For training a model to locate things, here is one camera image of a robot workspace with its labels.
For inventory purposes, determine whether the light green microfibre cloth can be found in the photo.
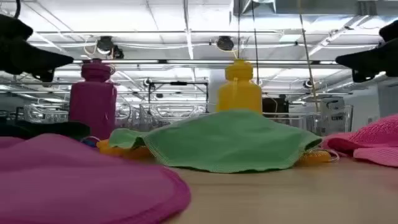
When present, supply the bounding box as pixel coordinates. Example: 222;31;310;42
108;109;323;174

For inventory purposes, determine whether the magenta microfibre cloth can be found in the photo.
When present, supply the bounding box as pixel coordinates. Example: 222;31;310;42
0;133;192;224

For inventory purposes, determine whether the metal overhead beam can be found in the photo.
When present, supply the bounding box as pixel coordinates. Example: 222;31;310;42
71;58;341;70

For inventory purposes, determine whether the pink terry towel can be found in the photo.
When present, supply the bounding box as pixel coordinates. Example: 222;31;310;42
322;113;398;168

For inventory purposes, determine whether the orange coil wrist ring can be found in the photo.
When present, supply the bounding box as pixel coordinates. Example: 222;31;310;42
297;147;340;167

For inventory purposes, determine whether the yellow hanging cord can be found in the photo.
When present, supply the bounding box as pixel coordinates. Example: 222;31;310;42
298;0;320;113

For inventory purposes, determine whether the purple plastic sports bottle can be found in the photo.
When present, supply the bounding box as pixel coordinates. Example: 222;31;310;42
68;58;118;140

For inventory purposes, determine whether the yellow plastic sports bottle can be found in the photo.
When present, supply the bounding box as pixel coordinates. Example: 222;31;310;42
216;58;264;114

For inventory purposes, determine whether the blue coil wrist ring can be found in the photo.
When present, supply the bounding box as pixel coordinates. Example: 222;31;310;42
80;136;102;149

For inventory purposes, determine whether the black round ceiling fixture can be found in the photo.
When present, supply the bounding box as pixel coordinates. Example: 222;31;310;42
95;35;115;56
216;35;235;52

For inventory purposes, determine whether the black background monitor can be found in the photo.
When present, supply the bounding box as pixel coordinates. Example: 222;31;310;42
262;96;290;114

